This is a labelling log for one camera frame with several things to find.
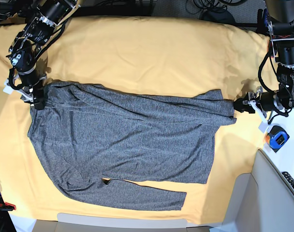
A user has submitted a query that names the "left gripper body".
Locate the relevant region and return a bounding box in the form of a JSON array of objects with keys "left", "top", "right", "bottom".
[{"left": 243, "top": 86, "right": 268, "bottom": 123}]

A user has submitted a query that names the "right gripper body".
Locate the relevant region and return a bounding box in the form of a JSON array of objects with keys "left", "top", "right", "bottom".
[{"left": 8, "top": 74, "right": 47, "bottom": 103}]

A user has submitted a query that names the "grey long-sleeve shirt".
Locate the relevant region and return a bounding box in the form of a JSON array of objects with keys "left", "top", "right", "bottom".
[{"left": 28, "top": 82, "right": 236, "bottom": 211}]

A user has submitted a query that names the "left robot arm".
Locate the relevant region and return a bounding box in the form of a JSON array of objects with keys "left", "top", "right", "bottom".
[{"left": 234, "top": 0, "right": 294, "bottom": 119}]

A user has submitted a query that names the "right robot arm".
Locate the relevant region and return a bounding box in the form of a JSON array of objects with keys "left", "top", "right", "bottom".
[{"left": 3, "top": 0, "right": 80, "bottom": 110}]

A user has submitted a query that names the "blue black tape measure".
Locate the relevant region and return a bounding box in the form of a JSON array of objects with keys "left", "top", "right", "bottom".
[{"left": 265, "top": 125, "right": 290, "bottom": 153}]

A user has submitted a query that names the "yellow table cloth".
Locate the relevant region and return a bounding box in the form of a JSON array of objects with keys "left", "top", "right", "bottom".
[{"left": 0, "top": 17, "right": 269, "bottom": 224}]

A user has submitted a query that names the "red black clamp left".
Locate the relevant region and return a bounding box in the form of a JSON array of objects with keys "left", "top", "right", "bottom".
[{"left": 0, "top": 203, "right": 16, "bottom": 211}]

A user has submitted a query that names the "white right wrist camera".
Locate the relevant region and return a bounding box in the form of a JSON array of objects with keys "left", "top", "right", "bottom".
[{"left": 3, "top": 80, "right": 14, "bottom": 95}]

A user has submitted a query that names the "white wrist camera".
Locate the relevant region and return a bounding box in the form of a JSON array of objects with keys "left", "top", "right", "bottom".
[
  {"left": 258, "top": 121, "right": 268, "bottom": 133},
  {"left": 3, "top": 80, "right": 14, "bottom": 95}
]

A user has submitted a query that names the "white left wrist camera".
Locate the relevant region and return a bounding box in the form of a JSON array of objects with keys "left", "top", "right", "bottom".
[{"left": 258, "top": 121, "right": 268, "bottom": 133}]

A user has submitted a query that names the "black textured handle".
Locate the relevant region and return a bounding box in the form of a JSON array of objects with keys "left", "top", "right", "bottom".
[{"left": 282, "top": 172, "right": 294, "bottom": 189}]

